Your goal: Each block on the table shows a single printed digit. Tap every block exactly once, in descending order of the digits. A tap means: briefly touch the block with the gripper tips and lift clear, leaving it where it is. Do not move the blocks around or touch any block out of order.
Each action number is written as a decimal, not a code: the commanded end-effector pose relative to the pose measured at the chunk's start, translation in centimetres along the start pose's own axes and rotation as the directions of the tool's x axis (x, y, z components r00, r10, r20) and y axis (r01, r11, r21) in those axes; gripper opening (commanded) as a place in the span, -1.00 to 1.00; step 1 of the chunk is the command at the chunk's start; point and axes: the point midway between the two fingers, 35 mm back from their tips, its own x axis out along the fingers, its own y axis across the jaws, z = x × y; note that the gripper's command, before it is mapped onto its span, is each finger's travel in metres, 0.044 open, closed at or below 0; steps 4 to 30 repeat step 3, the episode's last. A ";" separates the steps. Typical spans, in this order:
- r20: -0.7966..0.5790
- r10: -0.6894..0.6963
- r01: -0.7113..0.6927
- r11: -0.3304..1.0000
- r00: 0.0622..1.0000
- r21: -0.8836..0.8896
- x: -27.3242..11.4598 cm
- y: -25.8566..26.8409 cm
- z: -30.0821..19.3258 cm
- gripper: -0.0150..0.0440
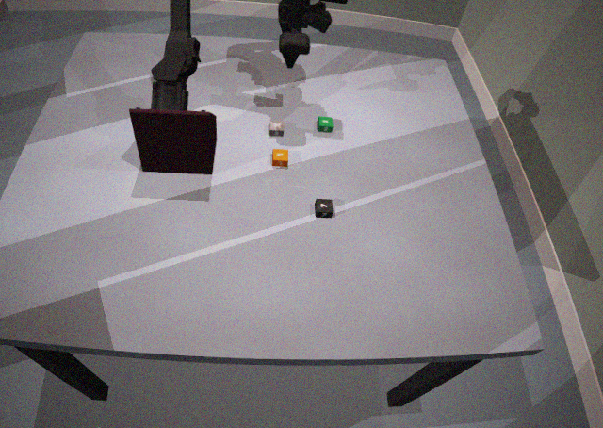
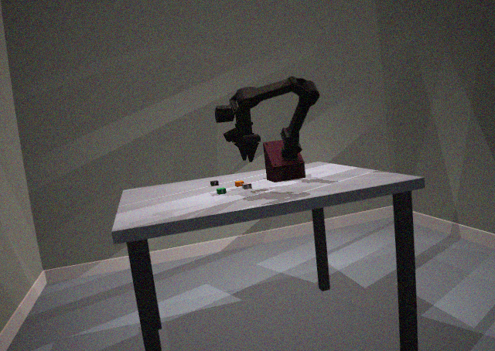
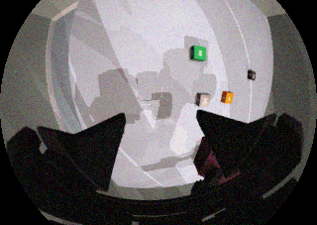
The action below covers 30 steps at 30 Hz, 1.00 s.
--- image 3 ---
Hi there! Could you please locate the orange block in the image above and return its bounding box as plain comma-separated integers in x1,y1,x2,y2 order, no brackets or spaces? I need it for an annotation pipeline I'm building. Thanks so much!
221,91,234,103

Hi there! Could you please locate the green block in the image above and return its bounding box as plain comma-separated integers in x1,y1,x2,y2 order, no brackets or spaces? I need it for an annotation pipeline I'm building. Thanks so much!
190,46,206,61

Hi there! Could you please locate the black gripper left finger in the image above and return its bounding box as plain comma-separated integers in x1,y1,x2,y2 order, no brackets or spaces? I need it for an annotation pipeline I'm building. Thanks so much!
37,113,126,193

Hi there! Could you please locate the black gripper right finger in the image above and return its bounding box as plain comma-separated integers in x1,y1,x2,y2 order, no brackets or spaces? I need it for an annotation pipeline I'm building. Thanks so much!
195,110,276,178

